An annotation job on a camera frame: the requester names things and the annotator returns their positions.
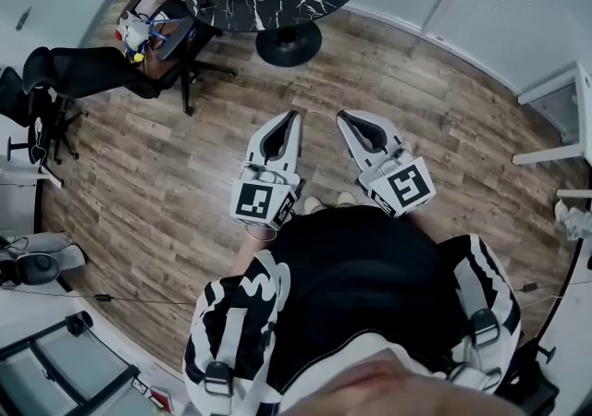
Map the person's face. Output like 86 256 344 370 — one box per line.
281 349 528 416

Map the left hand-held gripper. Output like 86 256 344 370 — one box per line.
229 109 307 229

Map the brown leather bag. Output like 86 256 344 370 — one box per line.
138 18 186 80

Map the black framed glass cabinet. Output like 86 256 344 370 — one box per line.
0 312 142 416

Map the red card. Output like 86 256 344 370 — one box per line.
148 385 175 411

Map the white desk frame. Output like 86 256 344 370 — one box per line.
511 61 592 166

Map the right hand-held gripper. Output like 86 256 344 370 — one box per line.
336 109 438 219

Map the black small device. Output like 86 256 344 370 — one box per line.
64 312 93 336

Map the white harness strap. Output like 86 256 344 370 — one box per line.
202 305 253 399
450 261 503 392

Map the person's left forearm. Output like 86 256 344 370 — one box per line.
228 222 278 277

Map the person's black white top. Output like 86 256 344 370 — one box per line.
182 205 524 416

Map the black mesh office chair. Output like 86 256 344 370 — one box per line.
0 66 89 177

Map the thin gold bracelet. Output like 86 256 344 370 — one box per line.
244 225 278 242

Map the black marble round table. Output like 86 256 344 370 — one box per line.
183 0 365 68

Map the black cable with adapter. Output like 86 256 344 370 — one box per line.
0 287 198 307
522 279 592 295

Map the black office chair with armrests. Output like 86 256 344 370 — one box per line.
21 0 238 117

